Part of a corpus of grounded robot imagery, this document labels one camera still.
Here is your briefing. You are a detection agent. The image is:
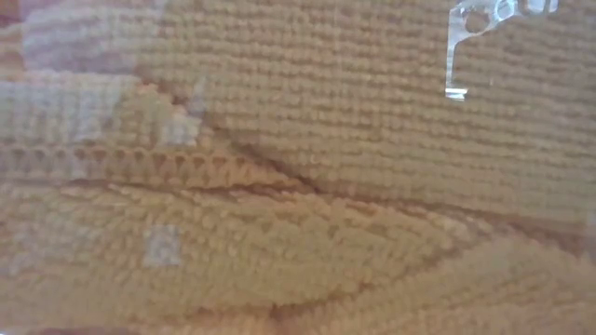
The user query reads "orange microfiber towel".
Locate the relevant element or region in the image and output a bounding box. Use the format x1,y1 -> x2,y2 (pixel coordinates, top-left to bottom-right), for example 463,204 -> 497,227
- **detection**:
0,0 -> 318,194
134,0 -> 596,234
0,176 -> 596,335

